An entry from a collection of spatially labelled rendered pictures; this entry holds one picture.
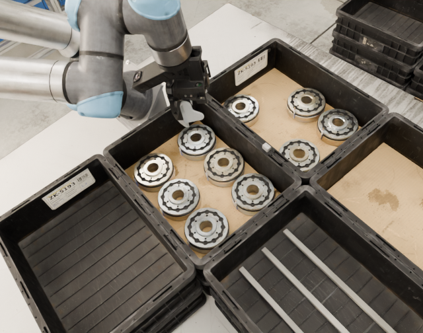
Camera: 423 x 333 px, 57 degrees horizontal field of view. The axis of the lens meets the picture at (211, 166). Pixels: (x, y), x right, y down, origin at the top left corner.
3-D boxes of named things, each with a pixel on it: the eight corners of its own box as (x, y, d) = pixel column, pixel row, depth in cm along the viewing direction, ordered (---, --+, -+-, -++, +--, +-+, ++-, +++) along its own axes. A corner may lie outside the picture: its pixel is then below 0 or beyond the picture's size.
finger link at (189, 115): (205, 135, 89) (199, 104, 81) (180, 135, 90) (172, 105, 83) (207, 125, 90) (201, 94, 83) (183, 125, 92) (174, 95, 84)
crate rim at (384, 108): (195, 94, 108) (194, 88, 106) (275, 42, 116) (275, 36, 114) (304, 186, 88) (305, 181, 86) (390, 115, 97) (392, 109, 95)
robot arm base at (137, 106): (112, 101, 127) (86, 99, 120) (131, 61, 121) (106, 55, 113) (138, 130, 121) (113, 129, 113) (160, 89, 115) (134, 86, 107)
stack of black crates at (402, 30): (321, 85, 208) (334, 10, 171) (355, 55, 218) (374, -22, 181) (389, 123, 190) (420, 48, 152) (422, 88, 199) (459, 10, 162)
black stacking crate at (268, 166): (115, 176, 107) (101, 152, 98) (199, 118, 115) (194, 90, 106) (205, 287, 88) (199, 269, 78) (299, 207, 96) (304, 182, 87)
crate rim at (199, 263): (102, 156, 99) (99, 150, 97) (195, 94, 108) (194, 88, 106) (200, 273, 80) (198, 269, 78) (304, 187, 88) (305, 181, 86)
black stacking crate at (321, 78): (201, 117, 116) (195, 90, 106) (274, 67, 124) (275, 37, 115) (301, 206, 96) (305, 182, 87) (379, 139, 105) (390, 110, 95)
